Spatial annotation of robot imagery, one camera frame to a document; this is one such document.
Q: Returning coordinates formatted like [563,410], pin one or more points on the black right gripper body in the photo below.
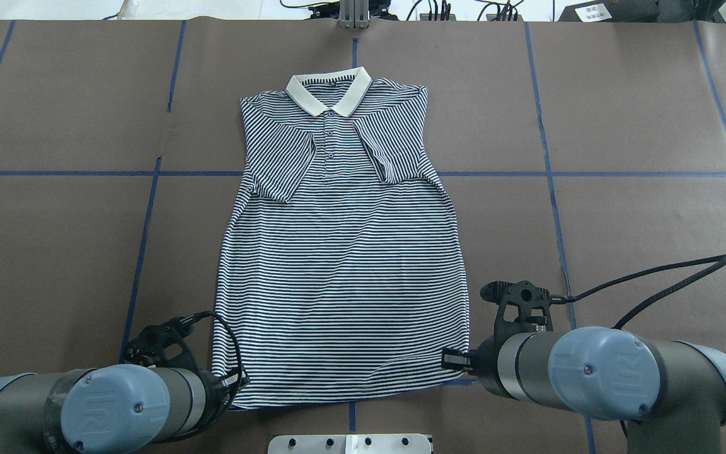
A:
[479,362]

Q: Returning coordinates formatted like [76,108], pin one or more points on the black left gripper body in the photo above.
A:
[213,386]

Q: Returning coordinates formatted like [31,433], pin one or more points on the blue white striped polo shirt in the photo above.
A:
[341,271]

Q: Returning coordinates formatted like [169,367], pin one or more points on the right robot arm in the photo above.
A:
[670,395]

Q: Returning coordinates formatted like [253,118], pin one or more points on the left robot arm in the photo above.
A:
[158,395]

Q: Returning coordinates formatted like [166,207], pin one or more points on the black box with label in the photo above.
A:
[611,11]

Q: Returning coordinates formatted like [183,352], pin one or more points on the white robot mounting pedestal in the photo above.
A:
[352,443]

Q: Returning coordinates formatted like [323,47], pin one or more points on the aluminium frame post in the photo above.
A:
[354,14]

